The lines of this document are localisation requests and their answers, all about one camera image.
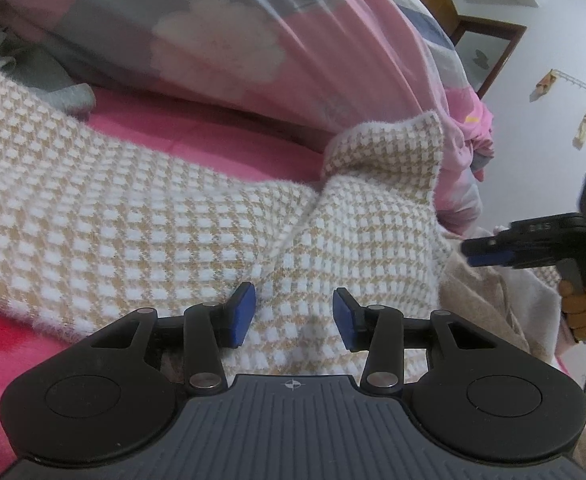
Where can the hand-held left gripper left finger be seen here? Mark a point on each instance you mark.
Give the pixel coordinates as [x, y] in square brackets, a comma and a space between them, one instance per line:
[243, 320]

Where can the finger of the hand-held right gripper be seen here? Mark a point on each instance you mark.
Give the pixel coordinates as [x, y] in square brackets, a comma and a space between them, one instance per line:
[488, 255]

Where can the beige white houndstooth knit cardigan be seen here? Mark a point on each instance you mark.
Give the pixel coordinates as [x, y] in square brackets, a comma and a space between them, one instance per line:
[148, 220]

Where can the pink grey floral quilt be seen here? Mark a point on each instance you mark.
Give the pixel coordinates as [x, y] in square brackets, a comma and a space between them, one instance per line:
[248, 35]

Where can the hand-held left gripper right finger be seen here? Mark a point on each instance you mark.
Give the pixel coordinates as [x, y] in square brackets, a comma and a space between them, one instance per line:
[345, 320]

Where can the person's right hand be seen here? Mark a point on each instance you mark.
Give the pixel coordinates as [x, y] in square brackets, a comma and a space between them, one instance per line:
[580, 320]

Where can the grey hoodie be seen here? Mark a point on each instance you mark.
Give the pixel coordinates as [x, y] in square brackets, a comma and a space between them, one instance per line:
[38, 75]

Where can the white wall hook rail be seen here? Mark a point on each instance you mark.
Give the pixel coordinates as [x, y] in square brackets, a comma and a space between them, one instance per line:
[580, 84]

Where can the short hanging wall ornament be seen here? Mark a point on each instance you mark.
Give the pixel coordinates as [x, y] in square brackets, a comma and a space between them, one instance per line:
[545, 85]

